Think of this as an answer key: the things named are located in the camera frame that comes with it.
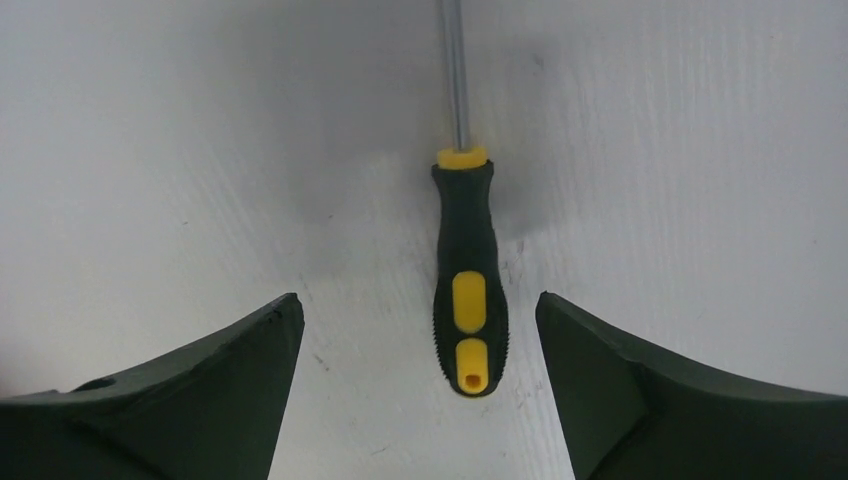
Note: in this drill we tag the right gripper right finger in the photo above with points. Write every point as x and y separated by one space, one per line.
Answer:
631 409

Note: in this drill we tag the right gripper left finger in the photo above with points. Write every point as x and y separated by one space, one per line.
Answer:
211 409

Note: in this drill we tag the black yellow screwdriver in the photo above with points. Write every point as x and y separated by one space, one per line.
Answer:
470 313

